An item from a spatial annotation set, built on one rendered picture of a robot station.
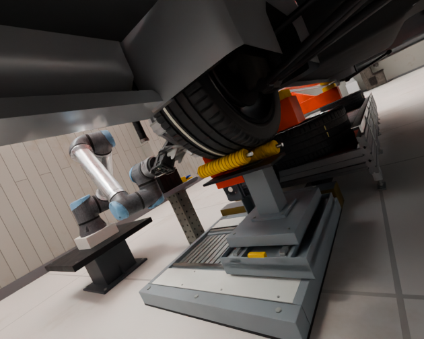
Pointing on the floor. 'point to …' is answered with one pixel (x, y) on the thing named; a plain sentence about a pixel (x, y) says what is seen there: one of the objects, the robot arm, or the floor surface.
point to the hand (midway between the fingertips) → (184, 146)
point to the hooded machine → (352, 86)
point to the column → (186, 215)
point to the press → (373, 80)
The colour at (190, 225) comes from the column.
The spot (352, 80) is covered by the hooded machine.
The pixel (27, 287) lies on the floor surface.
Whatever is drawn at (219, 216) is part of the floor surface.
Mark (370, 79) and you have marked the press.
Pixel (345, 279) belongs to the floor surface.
